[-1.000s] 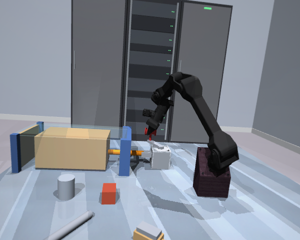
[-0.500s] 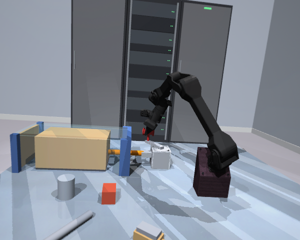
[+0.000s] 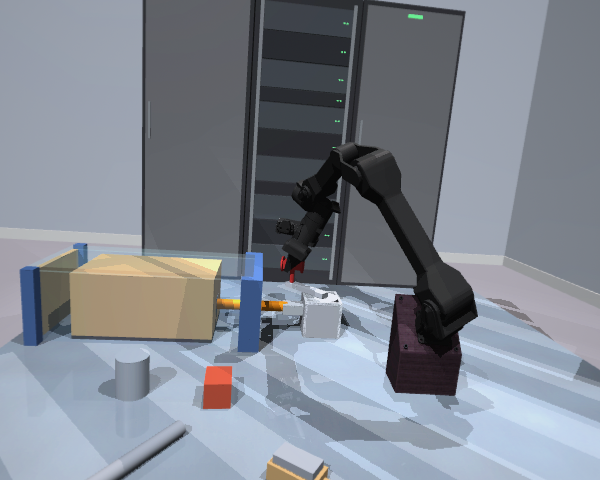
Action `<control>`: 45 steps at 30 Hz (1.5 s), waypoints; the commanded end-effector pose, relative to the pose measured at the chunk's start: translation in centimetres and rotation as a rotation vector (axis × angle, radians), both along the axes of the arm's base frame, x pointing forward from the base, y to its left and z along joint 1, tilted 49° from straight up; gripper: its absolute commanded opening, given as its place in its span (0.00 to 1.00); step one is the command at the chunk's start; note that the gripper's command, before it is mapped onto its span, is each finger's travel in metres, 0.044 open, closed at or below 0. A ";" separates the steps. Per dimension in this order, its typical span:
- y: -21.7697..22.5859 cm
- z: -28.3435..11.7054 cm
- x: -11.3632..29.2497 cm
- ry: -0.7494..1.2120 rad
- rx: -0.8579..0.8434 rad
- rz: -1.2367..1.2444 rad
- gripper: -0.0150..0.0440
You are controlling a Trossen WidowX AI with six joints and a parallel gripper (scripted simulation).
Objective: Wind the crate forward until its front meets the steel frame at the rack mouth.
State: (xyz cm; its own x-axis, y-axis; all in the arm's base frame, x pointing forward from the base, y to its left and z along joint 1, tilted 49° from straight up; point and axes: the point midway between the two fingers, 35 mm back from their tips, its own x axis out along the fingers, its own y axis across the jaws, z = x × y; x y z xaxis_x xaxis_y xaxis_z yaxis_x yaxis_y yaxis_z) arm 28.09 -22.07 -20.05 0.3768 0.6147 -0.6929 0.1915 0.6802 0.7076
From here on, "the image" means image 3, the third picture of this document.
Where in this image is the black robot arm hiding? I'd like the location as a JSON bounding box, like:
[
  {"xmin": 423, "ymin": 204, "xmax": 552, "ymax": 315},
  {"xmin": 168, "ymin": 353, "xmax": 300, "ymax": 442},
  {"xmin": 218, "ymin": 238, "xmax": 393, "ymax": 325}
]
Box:
[{"xmin": 292, "ymin": 142, "xmax": 478, "ymax": 346}]

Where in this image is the grey cylinder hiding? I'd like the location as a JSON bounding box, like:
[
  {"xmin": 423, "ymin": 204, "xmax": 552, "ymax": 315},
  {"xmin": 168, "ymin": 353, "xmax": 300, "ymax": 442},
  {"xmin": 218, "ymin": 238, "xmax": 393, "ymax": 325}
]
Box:
[{"xmin": 115, "ymin": 348, "xmax": 150, "ymax": 402}]

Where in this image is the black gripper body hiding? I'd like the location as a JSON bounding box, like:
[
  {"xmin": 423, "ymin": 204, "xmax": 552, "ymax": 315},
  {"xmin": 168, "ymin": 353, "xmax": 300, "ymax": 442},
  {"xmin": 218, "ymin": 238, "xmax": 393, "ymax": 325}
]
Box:
[{"xmin": 282, "ymin": 215, "xmax": 325, "ymax": 262}]

